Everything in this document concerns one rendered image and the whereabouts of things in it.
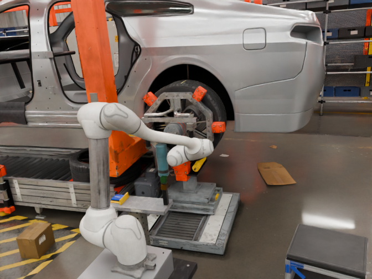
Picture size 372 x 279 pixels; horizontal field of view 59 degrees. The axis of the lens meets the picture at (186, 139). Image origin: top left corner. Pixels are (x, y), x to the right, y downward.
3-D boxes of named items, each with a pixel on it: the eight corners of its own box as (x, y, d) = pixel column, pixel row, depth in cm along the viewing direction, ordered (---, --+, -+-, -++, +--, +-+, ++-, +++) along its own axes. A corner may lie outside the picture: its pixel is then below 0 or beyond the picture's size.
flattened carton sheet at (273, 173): (280, 163, 387) (280, 160, 386) (296, 184, 335) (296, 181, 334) (255, 165, 388) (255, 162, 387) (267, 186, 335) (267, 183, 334)
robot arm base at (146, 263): (145, 282, 159) (144, 273, 157) (109, 271, 168) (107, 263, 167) (164, 257, 174) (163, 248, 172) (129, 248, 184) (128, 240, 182)
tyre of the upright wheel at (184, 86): (163, 156, 304) (232, 149, 282) (153, 166, 283) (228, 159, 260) (146, 86, 287) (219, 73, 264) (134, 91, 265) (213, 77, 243)
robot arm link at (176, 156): (175, 161, 212) (194, 156, 207) (167, 171, 198) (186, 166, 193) (169, 146, 210) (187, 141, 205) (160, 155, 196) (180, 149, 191)
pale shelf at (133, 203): (172, 202, 231) (172, 199, 230) (164, 215, 215) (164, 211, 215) (118, 197, 244) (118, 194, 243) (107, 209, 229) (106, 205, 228)
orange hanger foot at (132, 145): (152, 148, 316) (148, 113, 305) (127, 169, 269) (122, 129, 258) (136, 147, 321) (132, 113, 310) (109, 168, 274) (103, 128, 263)
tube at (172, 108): (175, 112, 252) (174, 98, 249) (166, 118, 235) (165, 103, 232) (154, 112, 258) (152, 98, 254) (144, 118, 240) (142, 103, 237)
